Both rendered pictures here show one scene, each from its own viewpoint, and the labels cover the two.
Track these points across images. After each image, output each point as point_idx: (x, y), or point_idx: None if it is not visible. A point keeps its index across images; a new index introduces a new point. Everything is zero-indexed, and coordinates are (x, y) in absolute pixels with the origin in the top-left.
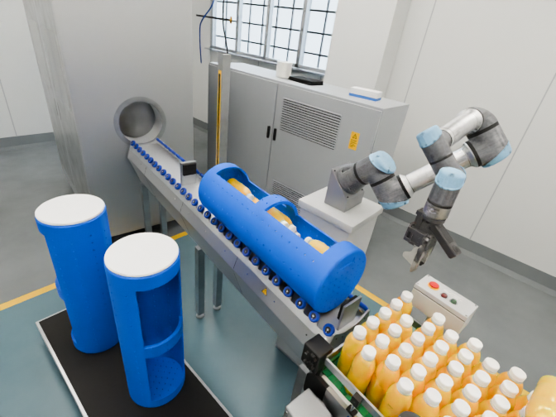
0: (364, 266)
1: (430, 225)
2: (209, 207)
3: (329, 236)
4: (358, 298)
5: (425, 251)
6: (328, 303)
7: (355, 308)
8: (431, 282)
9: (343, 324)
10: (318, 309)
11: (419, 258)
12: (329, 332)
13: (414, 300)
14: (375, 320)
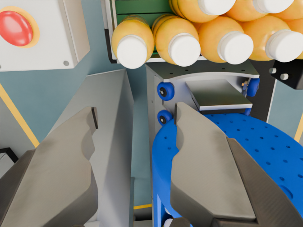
0: (162, 162)
1: None
2: None
3: (112, 213)
4: (209, 107)
5: (94, 181)
6: (239, 123)
7: (204, 94)
8: (20, 40)
9: (216, 82)
10: (260, 121)
11: (232, 161)
12: (258, 83)
13: (84, 38)
14: (290, 45)
